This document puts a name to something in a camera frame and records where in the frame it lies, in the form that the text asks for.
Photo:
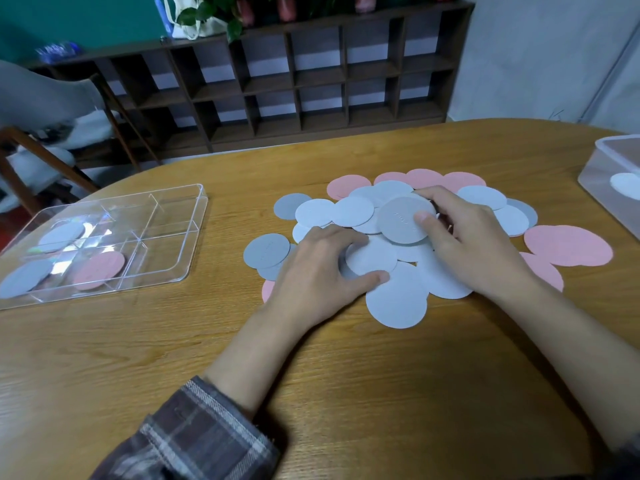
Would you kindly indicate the grey wall pipe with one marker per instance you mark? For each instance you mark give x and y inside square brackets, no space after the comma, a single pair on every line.
[612,77]

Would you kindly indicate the grey disc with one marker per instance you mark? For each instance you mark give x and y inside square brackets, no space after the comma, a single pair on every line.
[25,278]

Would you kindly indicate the neat white paper circle stack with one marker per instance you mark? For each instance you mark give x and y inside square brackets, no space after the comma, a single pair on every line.
[400,219]

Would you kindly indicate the pile of round paper discs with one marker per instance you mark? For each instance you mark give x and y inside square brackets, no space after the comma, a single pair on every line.
[570,244]

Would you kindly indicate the dark wooden cubby shelf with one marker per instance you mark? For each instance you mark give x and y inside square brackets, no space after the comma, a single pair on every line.
[320,77]

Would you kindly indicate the pink disc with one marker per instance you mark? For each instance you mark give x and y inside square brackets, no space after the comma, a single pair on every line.
[99,270]

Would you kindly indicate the person's left forearm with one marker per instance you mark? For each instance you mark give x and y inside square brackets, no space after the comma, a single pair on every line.
[245,364]

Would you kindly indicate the clear divided tray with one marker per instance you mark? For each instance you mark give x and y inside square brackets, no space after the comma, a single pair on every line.
[170,209]

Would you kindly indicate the blue bottle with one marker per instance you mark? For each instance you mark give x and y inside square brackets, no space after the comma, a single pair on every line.
[162,14]

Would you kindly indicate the translucent plastic tub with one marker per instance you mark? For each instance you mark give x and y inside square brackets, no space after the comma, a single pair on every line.
[595,169]

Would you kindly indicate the white disc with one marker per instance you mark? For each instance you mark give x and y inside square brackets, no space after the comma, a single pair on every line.
[627,186]
[61,237]

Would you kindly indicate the white tote bag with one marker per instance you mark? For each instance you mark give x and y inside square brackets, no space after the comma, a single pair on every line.
[200,30]

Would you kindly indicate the person's right forearm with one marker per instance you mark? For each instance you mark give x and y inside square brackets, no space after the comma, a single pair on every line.
[575,354]

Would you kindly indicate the person's right hand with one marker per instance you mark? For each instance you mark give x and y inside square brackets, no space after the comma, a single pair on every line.
[475,254]

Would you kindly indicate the blue packet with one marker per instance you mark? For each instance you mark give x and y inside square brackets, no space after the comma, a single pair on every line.
[57,52]

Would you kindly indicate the person's left hand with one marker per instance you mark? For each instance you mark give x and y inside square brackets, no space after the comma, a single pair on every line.
[315,289]

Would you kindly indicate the grey chair with wooden legs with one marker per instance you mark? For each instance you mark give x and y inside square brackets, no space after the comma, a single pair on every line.
[50,157]
[40,94]

